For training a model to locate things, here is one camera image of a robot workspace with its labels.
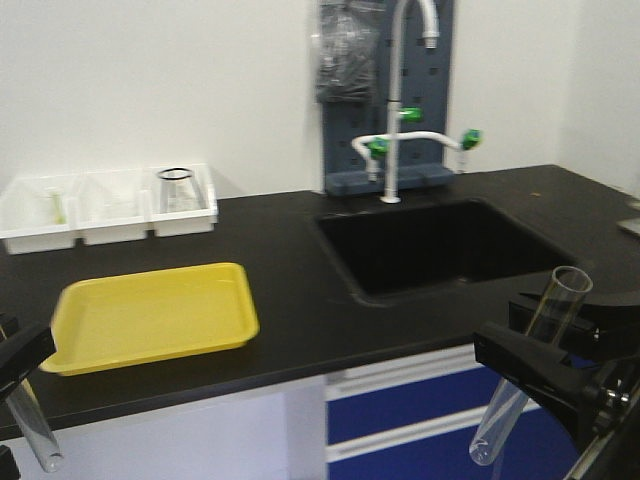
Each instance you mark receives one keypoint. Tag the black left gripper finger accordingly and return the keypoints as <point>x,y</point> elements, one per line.
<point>23,349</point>

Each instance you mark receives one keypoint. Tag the right white storage bin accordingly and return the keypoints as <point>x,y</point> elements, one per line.
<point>185,222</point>

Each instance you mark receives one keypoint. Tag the plastic bag of black parts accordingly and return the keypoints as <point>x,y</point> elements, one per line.
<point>345,48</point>

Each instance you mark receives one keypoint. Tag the white lab faucet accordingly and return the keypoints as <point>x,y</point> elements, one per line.
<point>396,113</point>

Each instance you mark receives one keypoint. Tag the left white storage bin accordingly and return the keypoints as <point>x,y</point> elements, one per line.
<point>26,220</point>

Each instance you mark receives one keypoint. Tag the yellow plastic tray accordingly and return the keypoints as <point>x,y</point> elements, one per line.
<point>119,321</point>

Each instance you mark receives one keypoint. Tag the glass test tube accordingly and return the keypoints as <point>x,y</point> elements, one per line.
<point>516,356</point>
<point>26,411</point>

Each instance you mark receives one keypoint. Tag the white storage bin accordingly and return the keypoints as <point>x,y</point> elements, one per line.
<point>111,206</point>
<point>26,220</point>
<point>185,222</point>

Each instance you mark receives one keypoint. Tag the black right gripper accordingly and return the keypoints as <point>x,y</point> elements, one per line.
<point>599,409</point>

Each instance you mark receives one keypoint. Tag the blue cabinet drawers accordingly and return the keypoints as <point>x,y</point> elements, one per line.
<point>414,418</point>

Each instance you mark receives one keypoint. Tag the black lab sink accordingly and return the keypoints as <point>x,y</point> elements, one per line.
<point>388,256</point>

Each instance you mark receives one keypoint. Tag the black wire tripod stand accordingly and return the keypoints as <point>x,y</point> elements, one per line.
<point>179,190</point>

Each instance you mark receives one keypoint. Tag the glass beaker with green stick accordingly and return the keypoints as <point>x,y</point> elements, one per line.
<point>56,198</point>

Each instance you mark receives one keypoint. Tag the blue grey drying pegboard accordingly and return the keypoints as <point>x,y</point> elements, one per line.
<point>425,85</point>

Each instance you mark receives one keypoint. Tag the middle white storage bin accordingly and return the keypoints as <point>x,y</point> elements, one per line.
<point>111,206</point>

